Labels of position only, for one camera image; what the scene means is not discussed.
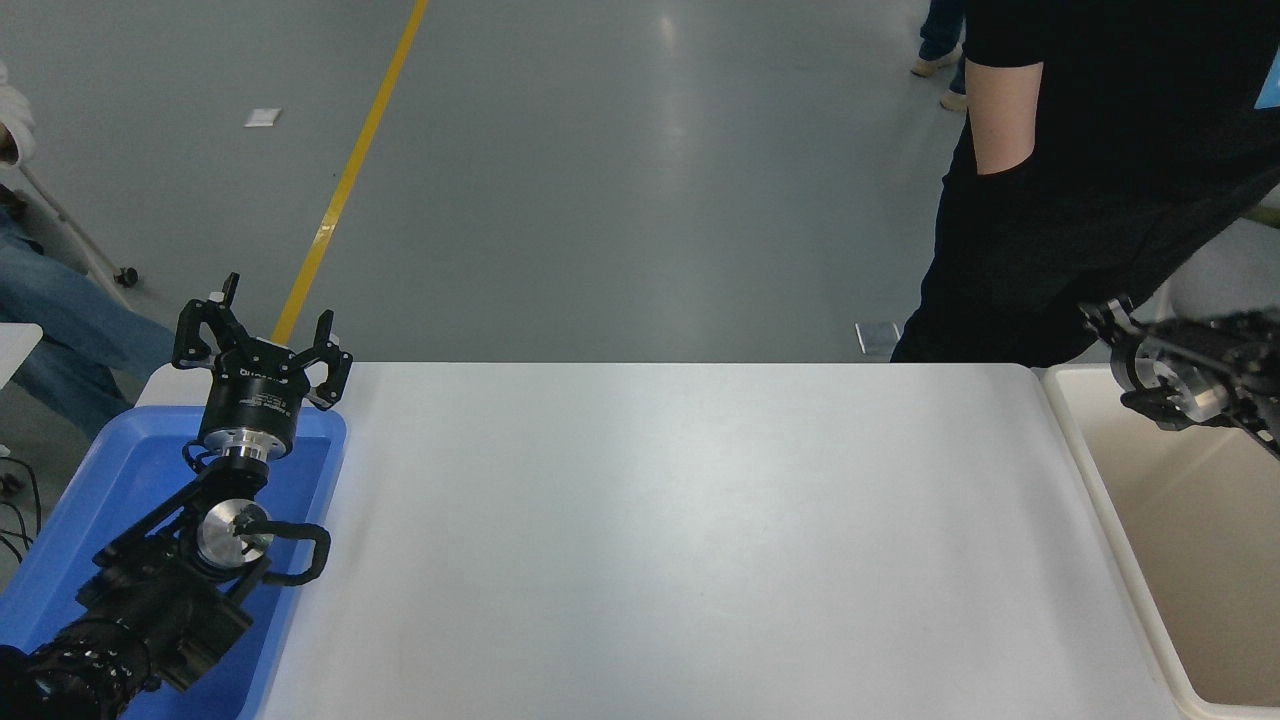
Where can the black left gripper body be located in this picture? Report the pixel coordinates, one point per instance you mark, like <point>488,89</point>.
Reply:
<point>255,395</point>

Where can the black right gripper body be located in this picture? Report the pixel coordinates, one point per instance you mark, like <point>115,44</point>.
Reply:
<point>1130,360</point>

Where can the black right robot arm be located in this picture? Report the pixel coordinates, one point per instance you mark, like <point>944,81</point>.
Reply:
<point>1240,350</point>

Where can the person's right forearm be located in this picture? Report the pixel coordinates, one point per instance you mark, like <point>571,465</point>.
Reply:
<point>1005,120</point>

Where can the white chair with casters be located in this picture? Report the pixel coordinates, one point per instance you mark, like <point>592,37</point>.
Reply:
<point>127,274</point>

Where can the person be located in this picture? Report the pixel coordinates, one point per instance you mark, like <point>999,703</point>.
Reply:
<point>1100,150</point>
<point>940,40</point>
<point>70,320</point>

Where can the large pale bin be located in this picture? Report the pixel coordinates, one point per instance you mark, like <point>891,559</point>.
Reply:
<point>1180,560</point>

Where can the blue plastic tray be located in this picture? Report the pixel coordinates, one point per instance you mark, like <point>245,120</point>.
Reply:
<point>120,470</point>

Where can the small white table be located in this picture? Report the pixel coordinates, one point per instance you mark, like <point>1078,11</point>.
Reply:
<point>18,345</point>

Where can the white paper scrap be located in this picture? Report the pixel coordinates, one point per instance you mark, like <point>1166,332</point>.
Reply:
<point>263,117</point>

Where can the grey floor plate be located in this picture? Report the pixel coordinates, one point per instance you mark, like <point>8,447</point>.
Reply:
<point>878,338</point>

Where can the blue white name badge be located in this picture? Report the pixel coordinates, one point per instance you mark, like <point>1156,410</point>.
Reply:
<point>1270,90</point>

